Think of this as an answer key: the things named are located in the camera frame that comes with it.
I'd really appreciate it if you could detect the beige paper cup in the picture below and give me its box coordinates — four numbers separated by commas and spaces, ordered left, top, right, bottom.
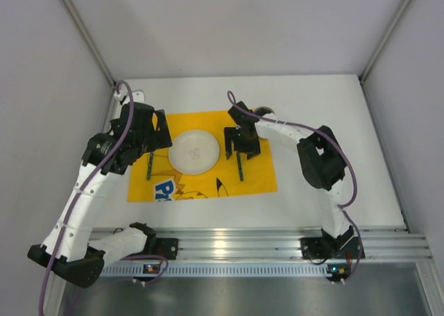
253, 106, 274, 117

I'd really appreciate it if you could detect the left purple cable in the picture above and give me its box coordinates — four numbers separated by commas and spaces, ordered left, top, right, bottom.
37, 80, 169, 316

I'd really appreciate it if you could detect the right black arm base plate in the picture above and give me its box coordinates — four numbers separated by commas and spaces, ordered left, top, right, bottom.
300, 237, 366, 263

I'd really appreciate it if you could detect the perforated metal cable strip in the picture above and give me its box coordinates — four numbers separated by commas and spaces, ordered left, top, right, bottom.
100, 263, 420, 278

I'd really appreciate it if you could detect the right aluminium corner post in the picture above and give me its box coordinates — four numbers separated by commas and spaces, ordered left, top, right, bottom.
358, 0, 415, 86

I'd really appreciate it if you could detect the aluminium corner post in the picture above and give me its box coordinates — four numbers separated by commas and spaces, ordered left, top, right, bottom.
358, 0, 415, 86
60, 0, 115, 86

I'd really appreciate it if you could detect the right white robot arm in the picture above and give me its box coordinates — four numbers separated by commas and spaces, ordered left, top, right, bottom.
223, 101, 353, 240

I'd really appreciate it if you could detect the fork with green handle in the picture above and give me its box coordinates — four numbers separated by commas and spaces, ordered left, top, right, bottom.
146, 152, 154, 181

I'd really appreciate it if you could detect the purple cable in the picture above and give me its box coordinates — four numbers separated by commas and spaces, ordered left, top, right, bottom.
37, 80, 169, 316
227, 90, 365, 284

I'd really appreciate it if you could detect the spoon with green handle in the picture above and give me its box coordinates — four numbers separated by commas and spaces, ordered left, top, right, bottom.
236, 151, 244, 182

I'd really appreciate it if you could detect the cream round plate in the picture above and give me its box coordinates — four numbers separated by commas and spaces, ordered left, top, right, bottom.
168, 129, 220, 176

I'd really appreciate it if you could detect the left aluminium corner post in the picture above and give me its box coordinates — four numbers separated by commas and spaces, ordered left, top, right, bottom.
60, 0, 115, 86

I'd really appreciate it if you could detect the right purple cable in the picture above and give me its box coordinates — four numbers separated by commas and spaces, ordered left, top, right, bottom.
227, 90, 365, 284

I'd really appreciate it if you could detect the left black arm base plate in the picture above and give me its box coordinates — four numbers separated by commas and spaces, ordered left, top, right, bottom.
139, 238, 179, 260

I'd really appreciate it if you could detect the aluminium front rail frame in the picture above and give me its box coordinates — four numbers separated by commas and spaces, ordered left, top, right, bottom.
86, 228, 433, 261

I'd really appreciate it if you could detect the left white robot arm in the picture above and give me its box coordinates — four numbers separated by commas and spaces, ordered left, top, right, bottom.
28, 103, 172, 288

